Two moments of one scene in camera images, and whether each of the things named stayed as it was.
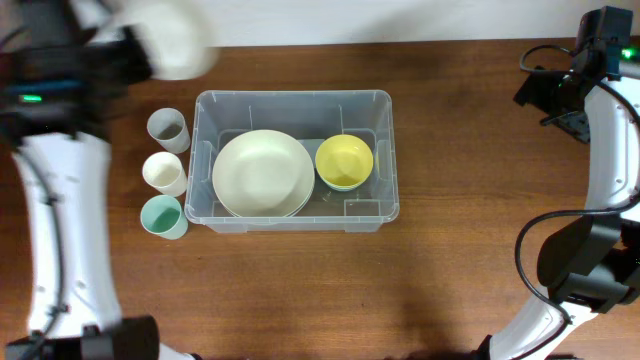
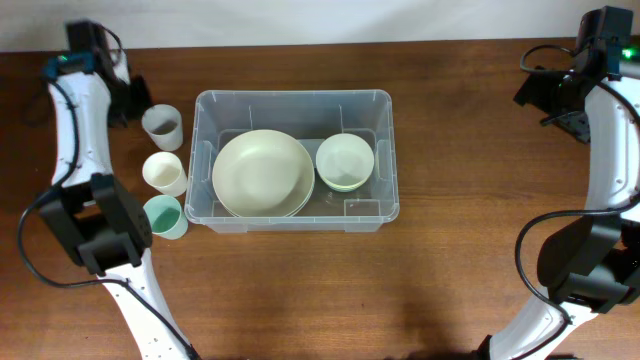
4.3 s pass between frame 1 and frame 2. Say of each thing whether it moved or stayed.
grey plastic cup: moved
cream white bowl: stayed
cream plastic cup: stayed
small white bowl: moved
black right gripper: stayed
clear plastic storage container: stayed
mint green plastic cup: stayed
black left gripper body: moved
